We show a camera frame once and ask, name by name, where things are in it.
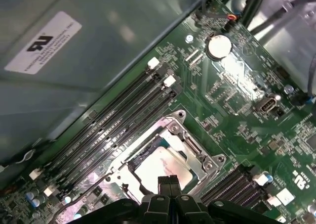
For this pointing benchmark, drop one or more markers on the silver internal USB port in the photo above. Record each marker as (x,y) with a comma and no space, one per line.
(266,106)

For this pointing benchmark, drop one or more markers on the green motherboard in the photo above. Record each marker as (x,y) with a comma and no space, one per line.
(222,98)

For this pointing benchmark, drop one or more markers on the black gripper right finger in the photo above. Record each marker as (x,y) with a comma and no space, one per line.
(209,214)

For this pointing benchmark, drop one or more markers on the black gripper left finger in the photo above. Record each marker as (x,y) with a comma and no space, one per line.
(123,214)

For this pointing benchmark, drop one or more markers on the black PC case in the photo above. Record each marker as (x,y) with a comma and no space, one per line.
(74,98)

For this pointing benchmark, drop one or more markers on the silver coin cell battery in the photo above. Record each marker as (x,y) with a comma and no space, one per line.
(219,47)

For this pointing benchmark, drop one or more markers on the white printed sticker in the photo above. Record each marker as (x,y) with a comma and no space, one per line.
(43,42)

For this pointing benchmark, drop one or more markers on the silver CPU chip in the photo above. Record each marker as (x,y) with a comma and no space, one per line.
(148,169)

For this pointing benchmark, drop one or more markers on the metal socket cover frame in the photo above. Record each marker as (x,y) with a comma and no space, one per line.
(192,159)

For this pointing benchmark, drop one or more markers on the metal CPU socket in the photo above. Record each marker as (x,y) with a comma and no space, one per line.
(172,117)

